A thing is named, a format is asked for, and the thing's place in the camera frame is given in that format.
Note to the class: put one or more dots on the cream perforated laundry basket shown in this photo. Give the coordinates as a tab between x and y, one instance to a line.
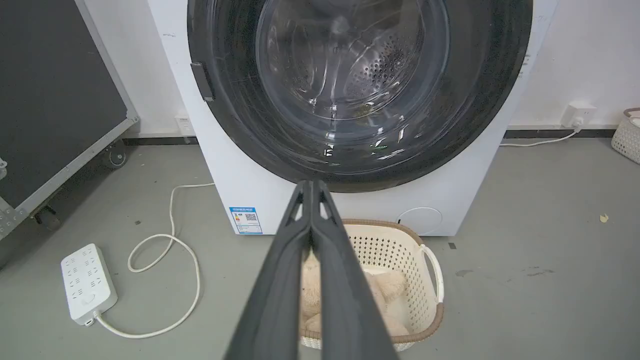
405	270

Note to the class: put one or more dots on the white front-load washing machine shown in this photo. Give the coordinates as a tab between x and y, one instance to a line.
260	165

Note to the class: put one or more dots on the blue energy label sticker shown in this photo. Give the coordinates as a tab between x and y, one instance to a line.
245	220

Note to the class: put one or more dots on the white woven storage basket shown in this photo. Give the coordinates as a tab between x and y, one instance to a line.
627	136

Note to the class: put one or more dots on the white power strip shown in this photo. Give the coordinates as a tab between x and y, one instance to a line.
88	282

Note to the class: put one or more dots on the small white wall outlet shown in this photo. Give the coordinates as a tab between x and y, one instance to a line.
183	124

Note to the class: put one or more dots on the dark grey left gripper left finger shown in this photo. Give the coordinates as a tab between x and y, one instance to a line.
280	295

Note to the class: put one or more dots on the white wall socket plug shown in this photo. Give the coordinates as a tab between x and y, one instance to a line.
577	115

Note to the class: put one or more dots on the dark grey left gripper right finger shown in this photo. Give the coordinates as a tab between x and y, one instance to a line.
345	300

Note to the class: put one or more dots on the black flight case on wheels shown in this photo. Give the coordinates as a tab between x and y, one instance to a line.
50	100

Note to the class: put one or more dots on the dark round washing machine door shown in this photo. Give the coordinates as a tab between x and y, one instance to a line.
360	90

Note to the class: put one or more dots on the cream plush toy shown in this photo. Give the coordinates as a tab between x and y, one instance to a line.
387	292

